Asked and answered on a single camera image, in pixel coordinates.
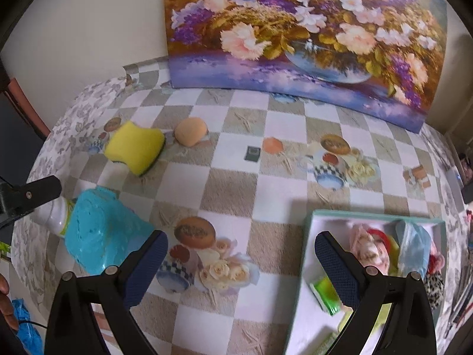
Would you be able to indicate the blue face mask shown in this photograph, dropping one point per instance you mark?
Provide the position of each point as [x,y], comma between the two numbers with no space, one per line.
[414,244]

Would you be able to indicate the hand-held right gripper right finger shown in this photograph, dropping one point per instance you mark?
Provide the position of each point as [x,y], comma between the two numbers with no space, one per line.
[338,266]

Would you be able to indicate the grey leaf-print tablecloth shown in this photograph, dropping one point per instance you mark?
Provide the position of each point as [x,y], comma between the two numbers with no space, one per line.
[66,125]

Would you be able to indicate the small dark square chip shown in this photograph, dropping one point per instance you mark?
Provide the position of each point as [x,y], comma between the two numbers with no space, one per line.
[252,153]

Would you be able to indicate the beige makeup puff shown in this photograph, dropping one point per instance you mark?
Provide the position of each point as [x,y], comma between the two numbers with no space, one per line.
[190,131]

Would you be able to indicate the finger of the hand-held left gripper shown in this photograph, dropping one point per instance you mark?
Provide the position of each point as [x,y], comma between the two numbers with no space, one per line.
[33,196]

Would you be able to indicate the person's left hand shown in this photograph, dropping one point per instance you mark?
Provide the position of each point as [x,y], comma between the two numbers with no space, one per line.
[5,296]

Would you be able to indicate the pink scrunchie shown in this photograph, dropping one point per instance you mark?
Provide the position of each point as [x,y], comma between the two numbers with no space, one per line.
[369,255]

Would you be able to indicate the white bottle with green label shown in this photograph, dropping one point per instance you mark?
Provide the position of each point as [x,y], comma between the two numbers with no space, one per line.
[51,214]

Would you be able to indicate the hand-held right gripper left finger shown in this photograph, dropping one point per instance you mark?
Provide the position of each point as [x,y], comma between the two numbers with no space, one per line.
[146,266]

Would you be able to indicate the reddish wooden board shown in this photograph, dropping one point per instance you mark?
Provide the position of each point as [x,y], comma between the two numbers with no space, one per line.
[26,100]

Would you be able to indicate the leopard print scrunchie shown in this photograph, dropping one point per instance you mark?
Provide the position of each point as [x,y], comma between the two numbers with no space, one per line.
[434,288]

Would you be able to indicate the checked printed tablecloth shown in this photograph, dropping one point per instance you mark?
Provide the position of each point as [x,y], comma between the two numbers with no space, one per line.
[258,199]

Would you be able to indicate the teal plush toy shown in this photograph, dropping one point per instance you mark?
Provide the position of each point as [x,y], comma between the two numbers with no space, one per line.
[99,229]

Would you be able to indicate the yellow sponge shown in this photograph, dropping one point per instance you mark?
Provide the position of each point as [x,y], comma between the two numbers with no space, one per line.
[133,144]

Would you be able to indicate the blue plastic bag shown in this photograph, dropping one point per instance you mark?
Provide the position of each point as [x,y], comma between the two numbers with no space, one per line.
[26,325]

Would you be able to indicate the flower painting canvas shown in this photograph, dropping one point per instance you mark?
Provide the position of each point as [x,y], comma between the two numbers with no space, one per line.
[295,26]

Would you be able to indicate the teal-rimmed white tray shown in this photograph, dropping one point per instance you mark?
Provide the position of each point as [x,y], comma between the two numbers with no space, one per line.
[310,303]

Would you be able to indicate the green cloth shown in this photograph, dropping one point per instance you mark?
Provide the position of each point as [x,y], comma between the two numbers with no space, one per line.
[345,320]

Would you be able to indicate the pink white wavy cloth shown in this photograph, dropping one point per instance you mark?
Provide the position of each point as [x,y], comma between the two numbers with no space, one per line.
[436,262]

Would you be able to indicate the green tissue packet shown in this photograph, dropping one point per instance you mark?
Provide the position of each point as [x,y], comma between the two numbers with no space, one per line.
[327,292]

